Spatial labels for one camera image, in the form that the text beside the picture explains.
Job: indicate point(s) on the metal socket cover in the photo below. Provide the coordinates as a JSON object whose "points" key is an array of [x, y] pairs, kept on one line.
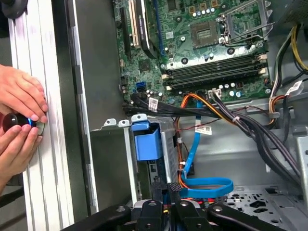
{"points": [[264, 16]]}

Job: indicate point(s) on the person's left hand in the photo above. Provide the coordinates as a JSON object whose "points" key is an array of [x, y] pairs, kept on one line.
{"points": [[21, 93]]}

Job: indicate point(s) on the hard disk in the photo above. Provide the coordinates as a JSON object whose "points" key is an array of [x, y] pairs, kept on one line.
{"points": [[146, 144]]}

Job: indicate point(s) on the black graphics card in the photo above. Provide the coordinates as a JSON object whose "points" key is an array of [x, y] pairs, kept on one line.
{"points": [[144, 29]]}

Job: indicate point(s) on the green motherboard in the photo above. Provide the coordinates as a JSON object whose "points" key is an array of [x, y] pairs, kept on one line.
{"points": [[178, 31]]}

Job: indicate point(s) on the black expansion slot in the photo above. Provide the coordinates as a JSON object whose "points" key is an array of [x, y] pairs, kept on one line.
{"points": [[125, 36]]}

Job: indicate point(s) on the blue SATA port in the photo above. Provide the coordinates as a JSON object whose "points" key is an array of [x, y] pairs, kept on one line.
{"points": [[140, 86]]}

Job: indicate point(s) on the black RAM slot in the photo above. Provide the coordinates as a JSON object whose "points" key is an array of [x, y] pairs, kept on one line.
{"points": [[211, 61], [211, 73], [211, 67]]}

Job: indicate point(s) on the grey disk bay cage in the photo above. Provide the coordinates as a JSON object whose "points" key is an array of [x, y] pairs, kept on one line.
{"points": [[108, 156]]}

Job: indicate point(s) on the black round knob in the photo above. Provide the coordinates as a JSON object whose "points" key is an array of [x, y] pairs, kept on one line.
{"points": [[13, 7]]}

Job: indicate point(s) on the white expansion slot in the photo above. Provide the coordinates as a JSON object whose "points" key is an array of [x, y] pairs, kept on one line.
{"points": [[134, 24]]}

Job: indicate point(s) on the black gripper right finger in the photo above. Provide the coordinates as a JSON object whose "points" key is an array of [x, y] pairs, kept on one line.
{"points": [[186, 216]]}

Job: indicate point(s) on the CPU socket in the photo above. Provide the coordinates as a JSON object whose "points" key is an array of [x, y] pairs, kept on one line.
{"points": [[204, 33]]}

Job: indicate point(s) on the black PC case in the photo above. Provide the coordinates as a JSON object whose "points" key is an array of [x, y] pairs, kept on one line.
{"points": [[101, 72]]}

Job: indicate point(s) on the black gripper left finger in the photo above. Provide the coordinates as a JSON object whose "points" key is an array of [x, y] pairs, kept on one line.
{"points": [[151, 216]]}

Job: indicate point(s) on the person's right hand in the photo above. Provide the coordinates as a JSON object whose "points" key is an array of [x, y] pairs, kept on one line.
{"points": [[14, 154]]}

